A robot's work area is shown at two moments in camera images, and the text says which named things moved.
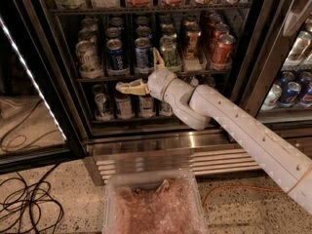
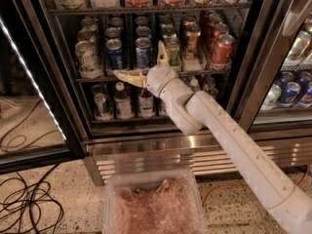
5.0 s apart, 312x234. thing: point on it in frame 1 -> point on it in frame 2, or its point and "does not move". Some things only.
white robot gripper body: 160,82 does not move
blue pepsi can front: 143,56 does not move
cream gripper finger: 137,87 -> 132,76
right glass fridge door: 275,76 does not move
